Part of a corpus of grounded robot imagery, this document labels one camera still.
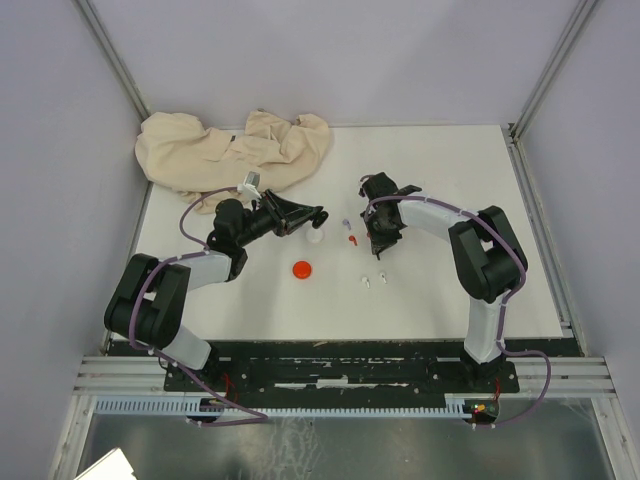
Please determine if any white paper sheet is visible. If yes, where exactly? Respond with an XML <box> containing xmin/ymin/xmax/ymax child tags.
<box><xmin>75</xmin><ymin>448</ymin><xmax>136</xmax><ymax>480</ymax></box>

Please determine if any white slotted cable duct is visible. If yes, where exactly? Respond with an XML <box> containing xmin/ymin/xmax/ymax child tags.
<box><xmin>94</xmin><ymin>392</ymin><xmax>496</xmax><ymax>417</ymax></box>

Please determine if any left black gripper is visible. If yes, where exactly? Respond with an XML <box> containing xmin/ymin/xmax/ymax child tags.
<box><xmin>237</xmin><ymin>188</ymin><xmax>317</xmax><ymax>247</ymax></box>

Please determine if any black earbud charging case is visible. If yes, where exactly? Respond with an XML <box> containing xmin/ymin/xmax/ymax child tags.
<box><xmin>311</xmin><ymin>210</ymin><xmax>329</xmax><ymax>230</ymax></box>

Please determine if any right aluminium frame post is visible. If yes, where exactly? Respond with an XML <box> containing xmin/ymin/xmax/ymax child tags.
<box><xmin>509</xmin><ymin>0</ymin><xmax>606</xmax><ymax>137</ymax></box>

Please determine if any left aluminium frame post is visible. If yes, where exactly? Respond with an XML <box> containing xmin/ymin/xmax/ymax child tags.
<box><xmin>72</xmin><ymin>0</ymin><xmax>150</xmax><ymax>121</ymax></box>

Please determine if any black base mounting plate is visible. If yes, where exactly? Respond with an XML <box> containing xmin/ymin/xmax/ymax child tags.
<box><xmin>164</xmin><ymin>341</ymin><xmax>520</xmax><ymax>408</ymax></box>

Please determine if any red earbud charging case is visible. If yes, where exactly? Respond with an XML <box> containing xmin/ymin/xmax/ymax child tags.
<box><xmin>292</xmin><ymin>260</ymin><xmax>313</xmax><ymax>280</ymax></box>

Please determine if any beige crumpled cloth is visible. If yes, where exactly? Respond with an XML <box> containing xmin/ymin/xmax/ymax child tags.
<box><xmin>134</xmin><ymin>110</ymin><xmax>332</xmax><ymax>204</ymax></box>

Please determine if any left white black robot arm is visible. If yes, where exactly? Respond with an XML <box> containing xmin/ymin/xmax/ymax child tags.
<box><xmin>104</xmin><ymin>190</ymin><xmax>328</xmax><ymax>390</ymax></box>

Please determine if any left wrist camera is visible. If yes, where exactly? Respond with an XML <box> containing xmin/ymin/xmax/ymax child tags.
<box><xmin>237</xmin><ymin>171</ymin><xmax>261</xmax><ymax>199</ymax></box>

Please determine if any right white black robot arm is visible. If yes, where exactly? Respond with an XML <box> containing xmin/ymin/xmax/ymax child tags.
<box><xmin>359</xmin><ymin>172</ymin><xmax>528</xmax><ymax>391</ymax></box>

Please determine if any aluminium frame post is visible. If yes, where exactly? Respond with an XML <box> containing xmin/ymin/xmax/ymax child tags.
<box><xmin>72</xmin><ymin>0</ymin><xmax>150</xmax><ymax>121</ymax></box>
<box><xmin>509</xmin><ymin>0</ymin><xmax>606</xmax><ymax>137</ymax></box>

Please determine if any white earbud charging case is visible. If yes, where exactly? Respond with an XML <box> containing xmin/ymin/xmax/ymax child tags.
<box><xmin>305</xmin><ymin>227</ymin><xmax>325</xmax><ymax>244</ymax></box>

